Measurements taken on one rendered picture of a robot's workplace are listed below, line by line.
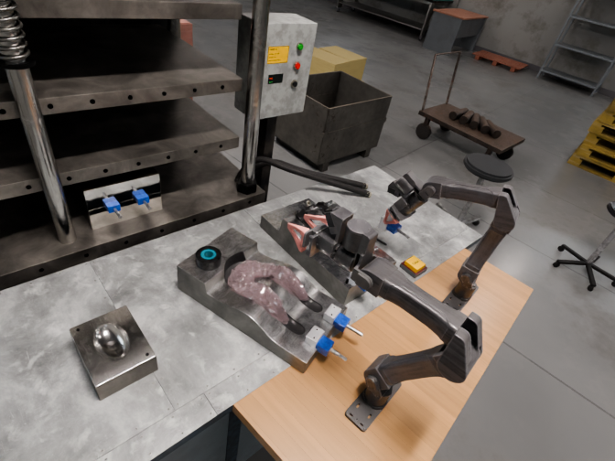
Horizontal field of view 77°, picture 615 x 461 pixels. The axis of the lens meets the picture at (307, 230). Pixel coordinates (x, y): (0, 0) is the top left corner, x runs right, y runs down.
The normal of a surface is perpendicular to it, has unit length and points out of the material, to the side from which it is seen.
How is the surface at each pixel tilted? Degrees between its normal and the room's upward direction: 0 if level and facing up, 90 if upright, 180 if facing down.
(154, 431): 0
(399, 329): 0
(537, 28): 90
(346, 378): 0
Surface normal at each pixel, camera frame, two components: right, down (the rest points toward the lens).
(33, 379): 0.17, -0.76
